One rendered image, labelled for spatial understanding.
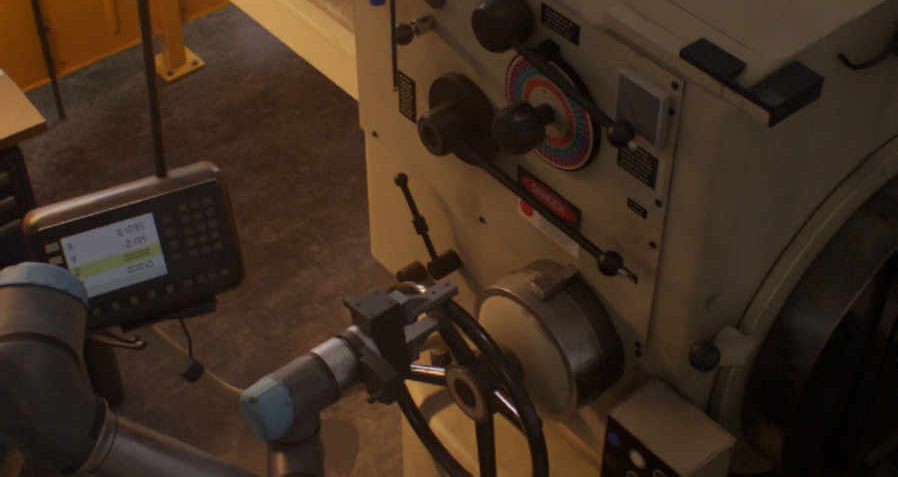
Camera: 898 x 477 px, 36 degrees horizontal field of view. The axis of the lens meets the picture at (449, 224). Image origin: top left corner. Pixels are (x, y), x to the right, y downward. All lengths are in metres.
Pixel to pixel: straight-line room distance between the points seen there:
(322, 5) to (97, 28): 1.79
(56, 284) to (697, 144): 0.78
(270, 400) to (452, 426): 1.14
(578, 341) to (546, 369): 0.06
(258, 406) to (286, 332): 2.11
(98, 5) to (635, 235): 2.96
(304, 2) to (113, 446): 1.52
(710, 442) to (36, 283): 0.91
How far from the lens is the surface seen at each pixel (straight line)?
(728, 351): 1.88
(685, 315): 1.89
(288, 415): 1.76
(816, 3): 1.75
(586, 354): 1.99
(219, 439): 3.64
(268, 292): 3.97
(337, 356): 1.79
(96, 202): 2.36
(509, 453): 2.81
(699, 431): 1.95
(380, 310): 1.80
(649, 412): 1.96
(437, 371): 2.07
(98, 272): 2.38
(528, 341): 1.99
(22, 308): 1.65
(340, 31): 2.86
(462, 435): 2.84
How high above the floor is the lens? 2.83
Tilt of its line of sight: 43 degrees down
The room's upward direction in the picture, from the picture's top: straight up
